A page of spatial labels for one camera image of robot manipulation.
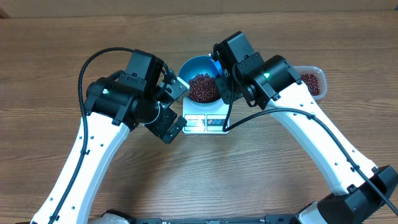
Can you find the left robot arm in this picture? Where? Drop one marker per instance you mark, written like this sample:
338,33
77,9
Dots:
111,108

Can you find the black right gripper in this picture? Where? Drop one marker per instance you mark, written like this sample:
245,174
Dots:
226,88

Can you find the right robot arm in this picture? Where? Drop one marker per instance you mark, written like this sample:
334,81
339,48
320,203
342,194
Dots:
358,187

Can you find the white digital kitchen scale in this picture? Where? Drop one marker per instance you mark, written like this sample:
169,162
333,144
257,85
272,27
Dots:
204,118

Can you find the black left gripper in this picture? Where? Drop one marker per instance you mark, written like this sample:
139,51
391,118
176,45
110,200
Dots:
158,129

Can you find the clear plastic container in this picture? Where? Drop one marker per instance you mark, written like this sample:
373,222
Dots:
320,74

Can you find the blue metal bowl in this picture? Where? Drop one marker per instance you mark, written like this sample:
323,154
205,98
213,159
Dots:
197,65

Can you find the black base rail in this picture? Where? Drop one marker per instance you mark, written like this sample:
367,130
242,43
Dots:
214,220

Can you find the red adzuki beans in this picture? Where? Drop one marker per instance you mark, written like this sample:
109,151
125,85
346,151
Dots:
203,88

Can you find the blue plastic measuring scoop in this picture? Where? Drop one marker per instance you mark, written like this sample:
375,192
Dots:
216,63

